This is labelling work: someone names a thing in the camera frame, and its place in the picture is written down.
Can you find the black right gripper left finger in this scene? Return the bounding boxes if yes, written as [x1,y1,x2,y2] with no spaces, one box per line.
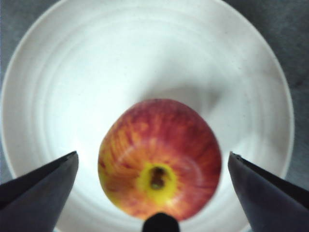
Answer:
[0,151,80,232]

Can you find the red yellow apple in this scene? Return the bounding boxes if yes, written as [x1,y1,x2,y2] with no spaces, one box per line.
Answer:
[98,98,223,222]

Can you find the pale yellow plate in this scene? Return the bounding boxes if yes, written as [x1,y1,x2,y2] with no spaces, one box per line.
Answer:
[1,0,296,232]

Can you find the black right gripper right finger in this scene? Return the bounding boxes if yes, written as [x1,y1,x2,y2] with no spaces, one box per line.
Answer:
[228,151,309,232]

